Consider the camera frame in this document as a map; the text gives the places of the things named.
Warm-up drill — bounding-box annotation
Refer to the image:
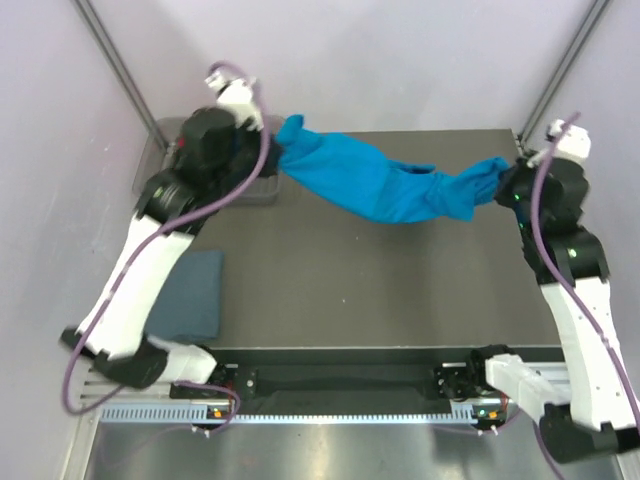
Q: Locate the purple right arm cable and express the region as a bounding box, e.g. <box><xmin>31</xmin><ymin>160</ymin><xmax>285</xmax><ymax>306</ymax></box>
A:
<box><xmin>528</xmin><ymin>110</ymin><xmax>640</xmax><ymax>480</ymax></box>

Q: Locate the left corner aluminium post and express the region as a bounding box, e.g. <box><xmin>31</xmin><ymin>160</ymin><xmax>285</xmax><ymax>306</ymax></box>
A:
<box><xmin>71</xmin><ymin>0</ymin><xmax>169</xmax><ymax>151</ymax></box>

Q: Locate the clear grey plastic bin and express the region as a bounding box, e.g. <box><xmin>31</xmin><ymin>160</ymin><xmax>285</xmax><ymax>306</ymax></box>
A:
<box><xmin>132</xmin><ymin>116</ymin><xmax>283</xmax><ymax>206</ymax></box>

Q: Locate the right corner aluminium post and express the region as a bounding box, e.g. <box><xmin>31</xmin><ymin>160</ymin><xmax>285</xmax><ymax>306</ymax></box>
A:
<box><xmin>515</xmin><ymin>0</ymin><xmax>613</xmax><ymax>146</ymax></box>

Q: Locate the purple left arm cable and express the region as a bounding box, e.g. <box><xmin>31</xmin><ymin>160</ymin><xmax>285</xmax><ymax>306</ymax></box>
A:
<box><xmin>60</xmin><ymin>60</ymin><xmax>272</xmax><ymax>415</ymax></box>

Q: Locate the folded dark blue t-shirt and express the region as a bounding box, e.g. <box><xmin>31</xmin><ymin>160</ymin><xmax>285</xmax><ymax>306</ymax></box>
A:
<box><xmin>145</xmin><ymin>250</ymin><xmax>224</xmax><ymax>344</ymax></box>

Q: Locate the corner aluminium post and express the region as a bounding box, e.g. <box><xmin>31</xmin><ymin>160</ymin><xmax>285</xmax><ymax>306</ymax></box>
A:
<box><xmin>71</xmin><ymin>0</ymin><xmax>169</xmax><ymax>151</ymax></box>
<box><xmin>515</xmin><ymin>0</ymin><xmax>613</xmax><ymax>146</ymax></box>

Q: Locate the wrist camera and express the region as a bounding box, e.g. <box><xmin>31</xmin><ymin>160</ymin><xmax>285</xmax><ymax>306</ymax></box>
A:
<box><xmin>546</xmin><ymin>119</ymin><xmax>592</xmax><ymax>165</ymax></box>
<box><xmin>205</xmin><ymin>71</ymin><xmax>264</xmax><ymax>131</ymax></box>

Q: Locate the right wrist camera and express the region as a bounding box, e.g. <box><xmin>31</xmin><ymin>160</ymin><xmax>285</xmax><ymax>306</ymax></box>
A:
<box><xmin>546</xmin><ymin>119</ymin><xmax>592</xmax><ymax>165</ymax></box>

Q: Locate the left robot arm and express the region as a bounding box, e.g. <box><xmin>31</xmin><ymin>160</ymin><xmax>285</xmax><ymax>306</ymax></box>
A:
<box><xmin>60</xmin><ymin>105</ymin><xmax>281</xmax><ymax>397</ymax></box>

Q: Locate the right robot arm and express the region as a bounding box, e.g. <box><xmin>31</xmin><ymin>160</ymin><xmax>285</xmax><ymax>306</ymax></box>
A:
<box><xmin>466</xmin><ymin>158</ymin><xmax>639</xmax><ymax>464</ymax></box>

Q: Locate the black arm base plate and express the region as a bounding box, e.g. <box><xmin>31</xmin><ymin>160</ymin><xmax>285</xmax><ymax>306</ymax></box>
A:
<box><xmin>168</xmin><ymin>363</ymin><xmax>526</xmax><ymax>401</ymax></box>

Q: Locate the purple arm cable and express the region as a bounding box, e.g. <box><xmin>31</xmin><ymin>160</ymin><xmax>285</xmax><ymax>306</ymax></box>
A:
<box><xmin>60</xmin><ymin>60</ymin><xmax>272</xmax><ymax>415</ymax></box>
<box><xmin>528</xmin><ymin>110</ymin><xmax>640</xmax><ymax>480</ymax></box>

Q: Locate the aluminium rail frame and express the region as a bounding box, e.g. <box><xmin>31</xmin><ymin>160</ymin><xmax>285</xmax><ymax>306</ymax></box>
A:
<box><xmin>79</xmin><ymin>363</ymin><xmax>640</xmax><ymax>406</ymax></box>

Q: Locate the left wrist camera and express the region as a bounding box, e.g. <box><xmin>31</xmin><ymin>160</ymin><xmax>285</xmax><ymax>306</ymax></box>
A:
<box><xmin>205</xmin><ymin>71</ymin><xmax>264</xmax><ymax>131</ymax></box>

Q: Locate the bright blue t-shirt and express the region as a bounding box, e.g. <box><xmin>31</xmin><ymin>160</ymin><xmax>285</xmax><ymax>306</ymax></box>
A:
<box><xmin>276</xmin><ymin>115</ymin><xmax>509</xmax><ymax>224</ymax></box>

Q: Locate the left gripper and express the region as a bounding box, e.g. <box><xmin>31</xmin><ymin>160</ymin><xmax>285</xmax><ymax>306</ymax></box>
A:
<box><xmin>214</xmin><ymin>114</ymin><xmax>284</xmax><ymax>199</ymax></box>

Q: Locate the slotted cable duct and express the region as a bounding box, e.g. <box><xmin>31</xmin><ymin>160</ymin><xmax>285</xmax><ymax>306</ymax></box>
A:
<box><xmin>100</xmin><ymin>403</ymin><xmax>506</xmax><ymax>425</ymax></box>

